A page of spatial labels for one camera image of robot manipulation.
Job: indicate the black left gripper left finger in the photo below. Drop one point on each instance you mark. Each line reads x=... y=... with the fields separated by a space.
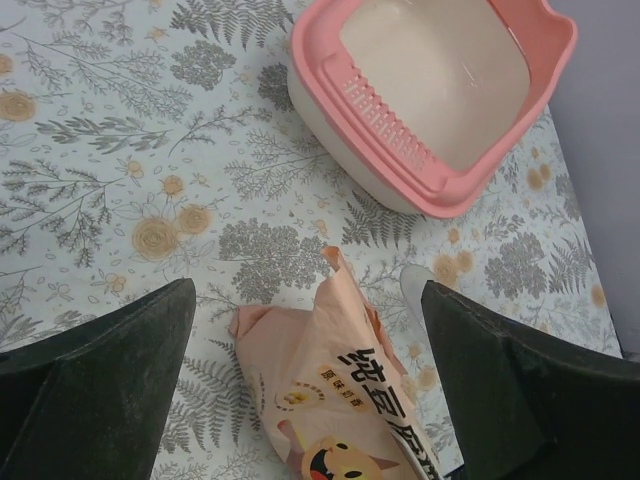
x=92 y=402

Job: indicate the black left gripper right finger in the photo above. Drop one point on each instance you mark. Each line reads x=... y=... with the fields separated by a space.
x=525 y=404

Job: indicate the clear plastic litter scoop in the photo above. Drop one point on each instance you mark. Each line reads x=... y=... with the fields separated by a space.
x=413 y=279

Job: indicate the peach cat litter bag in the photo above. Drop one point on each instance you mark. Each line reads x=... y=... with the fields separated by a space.
x=329 y=390

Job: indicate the pink cat litter box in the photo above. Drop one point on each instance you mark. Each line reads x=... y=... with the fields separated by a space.
x=420 y=101

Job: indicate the floral patterned table mat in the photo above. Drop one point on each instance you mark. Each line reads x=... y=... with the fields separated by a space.
x=144 y=141

